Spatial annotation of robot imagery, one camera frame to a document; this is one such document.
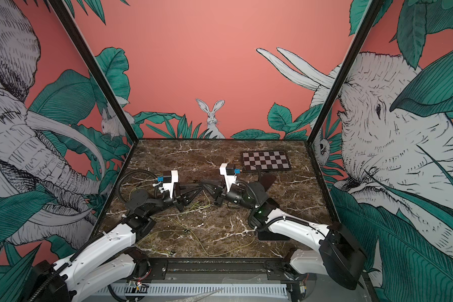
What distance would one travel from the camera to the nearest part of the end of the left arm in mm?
555

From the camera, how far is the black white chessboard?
107 centimetres

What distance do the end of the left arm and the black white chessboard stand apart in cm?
48
